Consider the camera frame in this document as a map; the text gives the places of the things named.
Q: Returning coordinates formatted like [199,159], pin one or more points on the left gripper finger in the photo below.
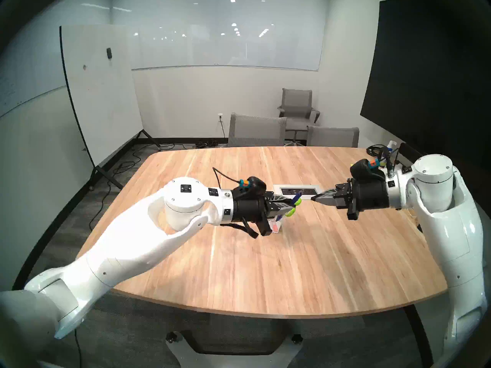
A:
[280,211]
[280,199]

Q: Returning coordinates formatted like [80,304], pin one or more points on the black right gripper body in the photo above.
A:
[368,196]

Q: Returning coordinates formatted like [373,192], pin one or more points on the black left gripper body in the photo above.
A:
[249,210]

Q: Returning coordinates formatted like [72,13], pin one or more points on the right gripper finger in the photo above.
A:
[330,202]
[332,193]

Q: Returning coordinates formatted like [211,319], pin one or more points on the white mesh pen holder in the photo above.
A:
[277,225]

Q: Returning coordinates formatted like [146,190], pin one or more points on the blue ballpoint pen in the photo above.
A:
[296,197]

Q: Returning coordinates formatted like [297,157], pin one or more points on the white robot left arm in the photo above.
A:
[126,248]

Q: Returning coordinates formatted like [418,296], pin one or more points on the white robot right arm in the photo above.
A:
[448,225]

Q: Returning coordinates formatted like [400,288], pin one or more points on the silver table outlet box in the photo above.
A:
[303,189]

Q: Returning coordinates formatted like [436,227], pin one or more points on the gray mesh office chair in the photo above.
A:
[333,137]
[257,131]

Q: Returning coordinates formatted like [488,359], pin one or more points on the whiteboard cleaner spray bottle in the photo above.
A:
[390,145]

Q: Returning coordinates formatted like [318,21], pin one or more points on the black video sound bar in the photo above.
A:
[408,152]

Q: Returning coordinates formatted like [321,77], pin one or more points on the gray office chair with armrests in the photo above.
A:
[297,102]

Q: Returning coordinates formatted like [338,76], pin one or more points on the rolling white whiteboard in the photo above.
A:
[99,95]

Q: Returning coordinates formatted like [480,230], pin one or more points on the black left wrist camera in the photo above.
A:
[251,187]

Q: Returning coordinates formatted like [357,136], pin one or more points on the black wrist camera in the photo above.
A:
[366,170]
[251,187]

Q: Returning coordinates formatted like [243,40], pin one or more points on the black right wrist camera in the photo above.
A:
[366,170]

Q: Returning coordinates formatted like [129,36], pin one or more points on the large black wall screen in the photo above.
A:
[422,83]

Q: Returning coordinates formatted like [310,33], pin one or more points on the wide glass wall board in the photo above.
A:
[230,33]

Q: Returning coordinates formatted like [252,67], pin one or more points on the side wall whiteboard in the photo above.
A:
[23,76]

